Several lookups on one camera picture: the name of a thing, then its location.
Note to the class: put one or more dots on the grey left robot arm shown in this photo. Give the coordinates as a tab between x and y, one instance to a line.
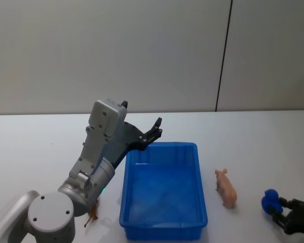
96	141

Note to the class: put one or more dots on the blue toy duck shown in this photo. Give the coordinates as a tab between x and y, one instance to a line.
269	196

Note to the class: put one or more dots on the brown toy animal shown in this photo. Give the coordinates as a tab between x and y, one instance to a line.
93	213

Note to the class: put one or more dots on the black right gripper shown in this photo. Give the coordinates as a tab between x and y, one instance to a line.
302	217

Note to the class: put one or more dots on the pink toy pig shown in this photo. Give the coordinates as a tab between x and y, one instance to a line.
226	189

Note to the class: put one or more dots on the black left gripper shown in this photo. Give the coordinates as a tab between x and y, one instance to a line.
124	141

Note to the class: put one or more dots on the blue plastic bin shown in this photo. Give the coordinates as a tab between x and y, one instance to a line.
164	192

